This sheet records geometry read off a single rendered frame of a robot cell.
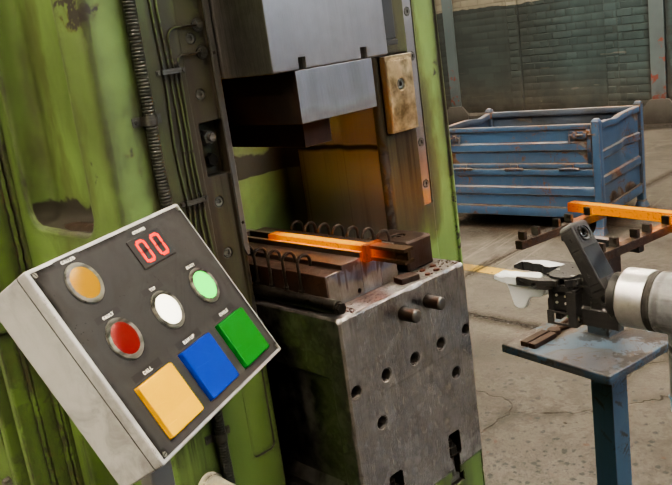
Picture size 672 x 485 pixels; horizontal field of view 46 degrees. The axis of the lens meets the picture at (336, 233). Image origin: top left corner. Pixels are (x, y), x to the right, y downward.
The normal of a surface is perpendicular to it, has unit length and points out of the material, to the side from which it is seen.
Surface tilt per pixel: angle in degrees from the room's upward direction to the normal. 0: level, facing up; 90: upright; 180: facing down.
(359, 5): 90
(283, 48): 90
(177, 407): 60
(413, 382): 90
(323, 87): 90
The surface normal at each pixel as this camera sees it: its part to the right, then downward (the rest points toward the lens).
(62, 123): -0.71, 0.25
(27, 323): -0.35, 0.27
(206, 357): 0.73, -0.51
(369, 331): 0.69, 0.08
